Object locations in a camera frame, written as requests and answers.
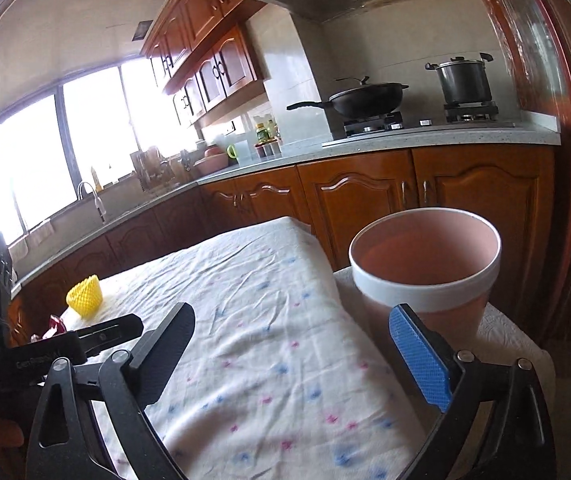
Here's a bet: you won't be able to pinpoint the white plastic container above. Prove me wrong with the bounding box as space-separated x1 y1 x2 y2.
234 132 259 164

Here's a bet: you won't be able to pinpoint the white flowered cloth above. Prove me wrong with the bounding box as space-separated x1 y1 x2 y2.
59 217 442 480

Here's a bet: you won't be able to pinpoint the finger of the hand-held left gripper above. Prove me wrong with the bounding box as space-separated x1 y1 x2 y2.
72 312 145 362

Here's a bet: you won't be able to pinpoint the pink bowl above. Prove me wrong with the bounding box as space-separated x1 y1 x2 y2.
192 144 229 172

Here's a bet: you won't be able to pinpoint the white paper towel mat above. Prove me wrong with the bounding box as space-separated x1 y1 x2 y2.
332 264 557 411

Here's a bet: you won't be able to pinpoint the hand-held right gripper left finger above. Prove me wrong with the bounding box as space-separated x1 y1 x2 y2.
24 301 196 480

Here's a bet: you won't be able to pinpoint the kitchen window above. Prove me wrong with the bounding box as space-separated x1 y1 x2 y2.
0 59 202 247

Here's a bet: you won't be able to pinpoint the red wrapper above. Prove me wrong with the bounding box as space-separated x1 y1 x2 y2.
29 313 69 344

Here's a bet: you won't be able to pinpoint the person's left hand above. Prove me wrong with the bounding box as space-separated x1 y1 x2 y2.
0 400 25 449

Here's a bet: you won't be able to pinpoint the wooden upper cabinets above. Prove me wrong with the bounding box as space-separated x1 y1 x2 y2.
142 0 287 127

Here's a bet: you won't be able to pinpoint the wooden lower cabinets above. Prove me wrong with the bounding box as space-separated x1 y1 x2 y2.
7 147 557 341

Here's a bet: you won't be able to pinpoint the steel cooking pot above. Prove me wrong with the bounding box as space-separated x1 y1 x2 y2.
425 52 494 106

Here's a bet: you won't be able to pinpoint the black wok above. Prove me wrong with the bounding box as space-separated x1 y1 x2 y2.
286 76 410 118

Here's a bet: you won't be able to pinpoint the wooden cabinets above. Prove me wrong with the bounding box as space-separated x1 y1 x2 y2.
7 147 557 341
142 0 287 127

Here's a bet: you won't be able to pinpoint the chrome sink faucet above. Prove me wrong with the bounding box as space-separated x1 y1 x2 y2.
76 181 108 225

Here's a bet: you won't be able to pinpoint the gas stove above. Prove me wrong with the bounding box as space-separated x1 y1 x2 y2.
321 101 517 149

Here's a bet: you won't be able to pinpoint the hanging dish cloth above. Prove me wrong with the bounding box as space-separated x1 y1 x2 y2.
27 219 56 247

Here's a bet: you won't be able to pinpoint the utensil rack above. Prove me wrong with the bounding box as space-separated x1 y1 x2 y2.
130 145 177 192

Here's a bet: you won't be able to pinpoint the yellow foam fruit net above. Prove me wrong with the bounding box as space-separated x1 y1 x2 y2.
66 273 104 320

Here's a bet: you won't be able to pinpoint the pink waste bin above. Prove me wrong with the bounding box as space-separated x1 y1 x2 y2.
349 207 503 357

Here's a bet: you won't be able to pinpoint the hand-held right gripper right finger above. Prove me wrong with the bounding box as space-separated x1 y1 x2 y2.
388 302 559 480

